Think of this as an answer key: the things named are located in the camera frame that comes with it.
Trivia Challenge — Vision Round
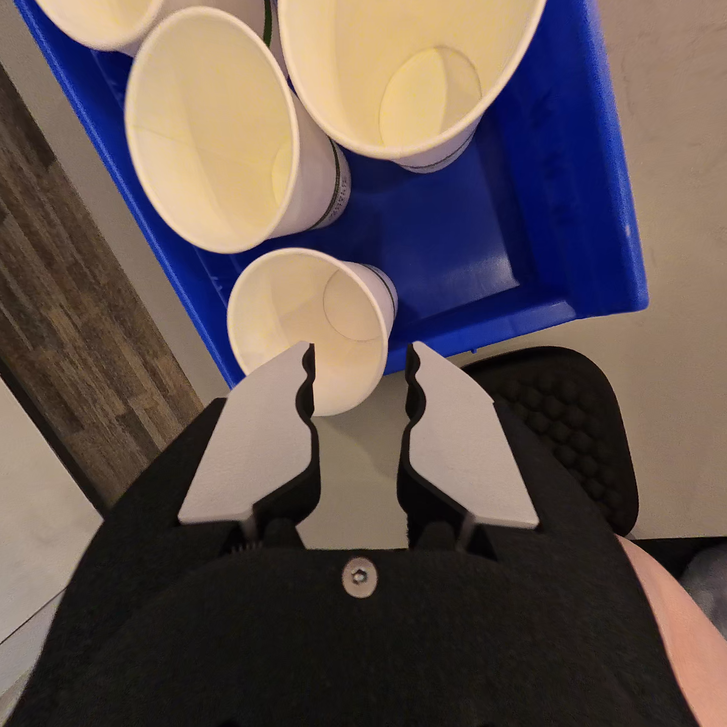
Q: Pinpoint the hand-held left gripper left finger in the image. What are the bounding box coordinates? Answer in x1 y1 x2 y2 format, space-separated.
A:
176 340 323 551

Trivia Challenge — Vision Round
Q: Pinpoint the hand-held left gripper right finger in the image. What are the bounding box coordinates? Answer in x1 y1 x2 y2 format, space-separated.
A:
396 340 540 551

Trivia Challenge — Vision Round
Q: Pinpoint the white paper cup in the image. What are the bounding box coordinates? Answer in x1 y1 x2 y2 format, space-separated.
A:
124 6 352 254
277 0 547 173
34 0 287 75
226 247 398 418

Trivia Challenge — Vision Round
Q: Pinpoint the blue plastic bin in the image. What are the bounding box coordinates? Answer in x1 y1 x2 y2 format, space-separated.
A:
14 0 649 387

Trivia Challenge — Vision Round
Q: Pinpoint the person's left forearm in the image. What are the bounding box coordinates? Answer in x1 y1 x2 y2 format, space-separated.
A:
618 537 727 727

